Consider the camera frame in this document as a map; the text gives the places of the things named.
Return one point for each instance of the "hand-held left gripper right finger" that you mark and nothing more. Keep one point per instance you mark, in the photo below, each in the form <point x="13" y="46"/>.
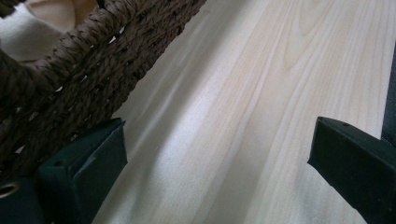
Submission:
<point x="355" y="161"/>

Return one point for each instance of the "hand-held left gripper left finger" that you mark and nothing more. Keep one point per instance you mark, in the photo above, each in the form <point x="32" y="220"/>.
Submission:
<point x="84" y="168"/>

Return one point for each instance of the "brown woven basket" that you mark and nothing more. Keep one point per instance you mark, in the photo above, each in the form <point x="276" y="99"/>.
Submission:
<point x="77" y="74"/>

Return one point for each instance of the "cream cloth basket liner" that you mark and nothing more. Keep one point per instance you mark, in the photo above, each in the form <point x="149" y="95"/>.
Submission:
<point x="34" y="28"/>

